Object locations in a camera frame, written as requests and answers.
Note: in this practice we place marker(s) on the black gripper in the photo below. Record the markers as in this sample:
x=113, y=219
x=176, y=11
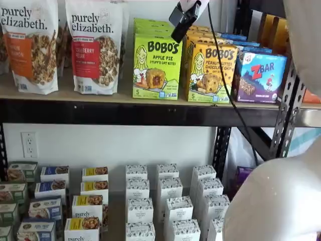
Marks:
x=193, y=12

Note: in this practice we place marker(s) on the yellow oat bites box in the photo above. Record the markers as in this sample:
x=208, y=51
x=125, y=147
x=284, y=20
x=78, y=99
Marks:
x=156, y=67

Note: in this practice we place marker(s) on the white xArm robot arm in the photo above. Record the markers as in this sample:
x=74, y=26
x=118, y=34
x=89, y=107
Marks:
x=276, y=200

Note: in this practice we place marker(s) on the yellow Bobo's peanut butter box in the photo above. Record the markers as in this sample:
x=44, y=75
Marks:
x=208, y=39
x=200, y=28
x=210, y=75

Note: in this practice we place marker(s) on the green Bobo's apple pie box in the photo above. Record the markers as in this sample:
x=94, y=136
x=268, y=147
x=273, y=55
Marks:
x=150, y=22
x=153, y=30

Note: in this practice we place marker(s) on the blue ZBar box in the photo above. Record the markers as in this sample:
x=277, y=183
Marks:
x=259, y=77
x=233, y=37
x=248, y=46

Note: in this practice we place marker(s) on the black metal shelf rack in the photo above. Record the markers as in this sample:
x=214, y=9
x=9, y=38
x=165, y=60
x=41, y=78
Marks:
x=125, y=113

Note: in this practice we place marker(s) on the wooden shelf board with snacks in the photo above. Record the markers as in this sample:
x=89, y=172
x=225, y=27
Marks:
x=65, y=85

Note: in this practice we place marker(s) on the orange box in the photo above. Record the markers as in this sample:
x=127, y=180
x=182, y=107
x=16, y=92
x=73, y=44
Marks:
x=312, y=96

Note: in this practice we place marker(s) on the silver metal shelf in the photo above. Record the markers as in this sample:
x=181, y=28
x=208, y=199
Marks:
x=312, y=115

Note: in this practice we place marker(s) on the purple box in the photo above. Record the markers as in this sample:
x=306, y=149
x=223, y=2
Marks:
x=240, y=180

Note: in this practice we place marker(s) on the cranberry pecan granola bag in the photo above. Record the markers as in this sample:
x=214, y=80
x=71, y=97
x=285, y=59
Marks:
x=95, y=50

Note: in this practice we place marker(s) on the orange brown snack boxes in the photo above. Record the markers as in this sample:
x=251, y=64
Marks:
x=274, y=32

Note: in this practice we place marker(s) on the cinnamon granola bag orange label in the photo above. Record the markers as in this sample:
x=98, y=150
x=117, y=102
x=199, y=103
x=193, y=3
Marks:
x=30, y=50
x=64, y=45

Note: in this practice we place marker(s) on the white plastic bag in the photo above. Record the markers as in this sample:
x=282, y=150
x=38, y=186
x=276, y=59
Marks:
x=240, y=150

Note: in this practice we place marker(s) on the white floral print carton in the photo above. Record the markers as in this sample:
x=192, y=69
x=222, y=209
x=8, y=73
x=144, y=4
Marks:
x=138, y=188
x=168, y=170
x=186, y=231
x=171, y=188
x=210, y=187
x=136, y=172
x=217, y=206
x=140, y=211
x=203, y=172
x=178, y=208
x=216, y=229
x=140, y=232

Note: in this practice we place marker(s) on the yellow granola carton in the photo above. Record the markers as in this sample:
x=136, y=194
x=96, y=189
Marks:
x=87, y=206
x=95, y=172
x=81, y=229
x=94, y=187

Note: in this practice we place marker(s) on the teal striped white package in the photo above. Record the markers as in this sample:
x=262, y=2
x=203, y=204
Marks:
x=306, y=148

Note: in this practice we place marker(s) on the blue granola carton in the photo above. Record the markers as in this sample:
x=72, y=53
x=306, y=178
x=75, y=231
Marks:
x=36, y=232
x=50, y=188
x=54, y=173
x=45, y=209

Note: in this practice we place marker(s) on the green granola carton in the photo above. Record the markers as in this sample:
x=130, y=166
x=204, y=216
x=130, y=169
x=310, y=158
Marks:
x=23, y=170
x=5, y=234
x=8, y=214
x=12, y=193

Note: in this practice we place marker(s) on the dark grey wrist camera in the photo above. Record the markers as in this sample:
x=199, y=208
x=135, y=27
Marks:
x=177, y=15

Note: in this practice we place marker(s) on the white wall power outlet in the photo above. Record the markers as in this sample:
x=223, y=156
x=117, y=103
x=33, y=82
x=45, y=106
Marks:
x=29, y=145

